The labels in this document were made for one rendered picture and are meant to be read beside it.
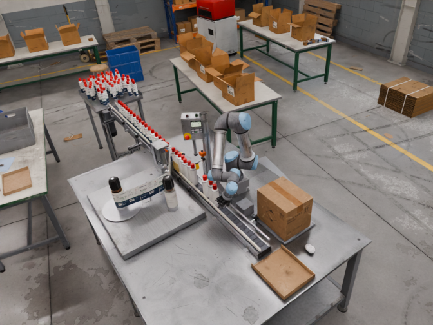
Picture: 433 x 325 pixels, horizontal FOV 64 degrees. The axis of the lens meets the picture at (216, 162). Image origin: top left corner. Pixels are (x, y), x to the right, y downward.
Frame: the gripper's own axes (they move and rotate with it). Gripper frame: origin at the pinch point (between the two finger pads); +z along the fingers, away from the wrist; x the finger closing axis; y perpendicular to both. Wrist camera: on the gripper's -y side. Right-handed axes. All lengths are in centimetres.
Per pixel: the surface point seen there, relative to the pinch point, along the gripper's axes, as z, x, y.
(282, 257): -20, 54, -7
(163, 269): 1, 20, 60
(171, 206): 11.9, -20.7, 31.2
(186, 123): -22, -63, -2
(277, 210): -32.5, 27.8, -16.9
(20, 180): 91, -132, 121
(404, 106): 108, -28, -384
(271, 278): -23, 61, 9
